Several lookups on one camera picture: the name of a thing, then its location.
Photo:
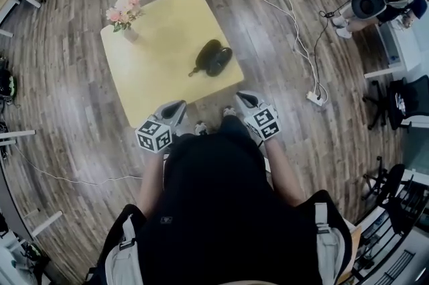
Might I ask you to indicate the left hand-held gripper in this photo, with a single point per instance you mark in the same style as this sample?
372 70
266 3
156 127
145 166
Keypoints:
152 136

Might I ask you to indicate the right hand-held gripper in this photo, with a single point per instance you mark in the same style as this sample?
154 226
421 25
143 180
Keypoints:
264 122

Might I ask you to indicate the person's left forearm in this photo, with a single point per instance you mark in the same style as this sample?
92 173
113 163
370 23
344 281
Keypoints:
151 183

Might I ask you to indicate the person's right forearm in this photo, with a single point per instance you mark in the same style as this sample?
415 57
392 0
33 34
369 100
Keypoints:
285 173

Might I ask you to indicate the person's right shoe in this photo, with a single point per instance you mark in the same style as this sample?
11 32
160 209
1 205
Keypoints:
229 112

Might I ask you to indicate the person's shoe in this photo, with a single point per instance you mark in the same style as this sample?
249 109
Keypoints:
201 128
229 112

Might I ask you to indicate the person's left shoe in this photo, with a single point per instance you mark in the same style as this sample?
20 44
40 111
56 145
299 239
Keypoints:
201 128

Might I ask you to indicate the white power strip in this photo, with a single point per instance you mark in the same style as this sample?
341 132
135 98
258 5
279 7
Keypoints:
315 98

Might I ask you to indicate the yellow square table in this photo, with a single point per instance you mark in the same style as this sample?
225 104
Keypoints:
167 25

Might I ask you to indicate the white vase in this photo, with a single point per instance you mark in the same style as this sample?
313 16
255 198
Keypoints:
130 35

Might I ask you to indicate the person's black shirt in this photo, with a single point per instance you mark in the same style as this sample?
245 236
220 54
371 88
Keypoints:
218 210

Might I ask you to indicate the pink flower bouquet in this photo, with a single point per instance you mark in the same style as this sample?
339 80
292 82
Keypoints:
122 5

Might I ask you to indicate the black chair with printed cloth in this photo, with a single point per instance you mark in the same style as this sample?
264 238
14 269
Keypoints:
412 99

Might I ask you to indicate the white shelf unit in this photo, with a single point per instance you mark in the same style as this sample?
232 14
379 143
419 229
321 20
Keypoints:
402 49

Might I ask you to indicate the black office chair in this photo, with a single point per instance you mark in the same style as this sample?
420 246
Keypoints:
395 183

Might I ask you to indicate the black green backpack rig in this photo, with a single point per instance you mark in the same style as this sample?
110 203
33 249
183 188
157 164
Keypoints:
8 82

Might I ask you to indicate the black metal shelf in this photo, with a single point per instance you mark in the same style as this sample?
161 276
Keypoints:
395 263

